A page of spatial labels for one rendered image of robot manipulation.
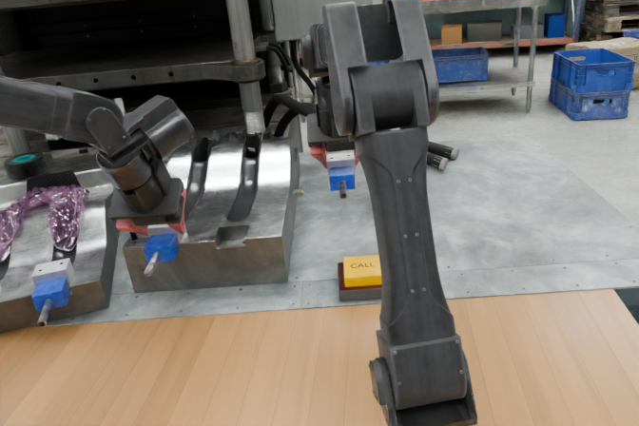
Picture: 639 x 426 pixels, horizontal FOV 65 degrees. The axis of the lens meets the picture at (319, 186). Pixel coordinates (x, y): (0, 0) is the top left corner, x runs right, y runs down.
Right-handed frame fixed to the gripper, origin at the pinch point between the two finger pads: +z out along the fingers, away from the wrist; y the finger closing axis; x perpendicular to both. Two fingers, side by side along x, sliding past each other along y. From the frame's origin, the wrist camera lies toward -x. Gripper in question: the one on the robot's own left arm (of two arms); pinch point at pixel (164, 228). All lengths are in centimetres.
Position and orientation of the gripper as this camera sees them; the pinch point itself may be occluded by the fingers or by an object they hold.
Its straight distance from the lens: 86.2
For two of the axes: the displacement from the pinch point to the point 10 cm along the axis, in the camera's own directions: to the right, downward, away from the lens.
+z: 0.7, 5.9, 8.1
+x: 0.3, 8.1, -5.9
